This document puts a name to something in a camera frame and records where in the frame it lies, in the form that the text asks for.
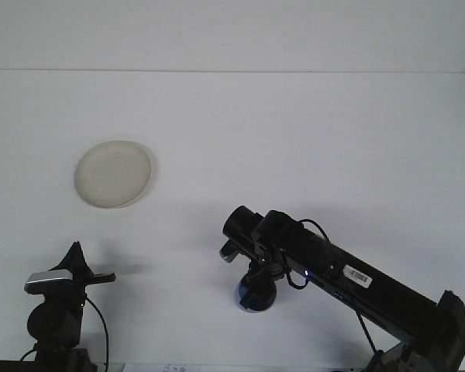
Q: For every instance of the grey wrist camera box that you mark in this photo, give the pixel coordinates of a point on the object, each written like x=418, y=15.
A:
x=228, y=256
x=48, y=280

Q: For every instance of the pale blue cup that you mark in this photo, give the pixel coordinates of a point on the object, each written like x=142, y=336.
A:
x=239, y=290

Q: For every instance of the pale round plate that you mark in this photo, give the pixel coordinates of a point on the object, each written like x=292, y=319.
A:
x=114, y=174

